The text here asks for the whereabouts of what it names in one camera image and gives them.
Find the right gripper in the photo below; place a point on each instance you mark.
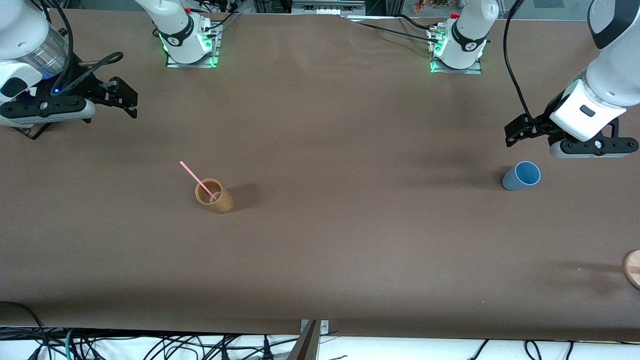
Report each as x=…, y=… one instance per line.
x=86, y=86

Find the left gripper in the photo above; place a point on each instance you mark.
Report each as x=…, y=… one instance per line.
x=541, y=124

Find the blue cup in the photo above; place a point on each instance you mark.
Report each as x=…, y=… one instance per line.
x=512, y=180

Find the pink chopstick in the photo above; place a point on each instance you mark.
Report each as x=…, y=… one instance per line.
x=192, y=174

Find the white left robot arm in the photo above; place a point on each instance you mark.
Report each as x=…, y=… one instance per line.
x=615, y=75

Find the brown wooden cup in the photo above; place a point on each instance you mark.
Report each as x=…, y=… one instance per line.
x=223, y=203

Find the round wooden disc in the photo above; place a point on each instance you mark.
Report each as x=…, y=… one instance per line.
x=634, y=270

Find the grey metal box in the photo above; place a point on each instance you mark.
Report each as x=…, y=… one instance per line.
x=327, y=7

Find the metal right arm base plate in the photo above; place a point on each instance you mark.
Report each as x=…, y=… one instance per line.
x=192, y=65

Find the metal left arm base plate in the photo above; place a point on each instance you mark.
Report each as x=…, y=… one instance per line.
x=460, y=71

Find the small metal table bracket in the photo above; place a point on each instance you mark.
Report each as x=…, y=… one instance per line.
x=324, y=327

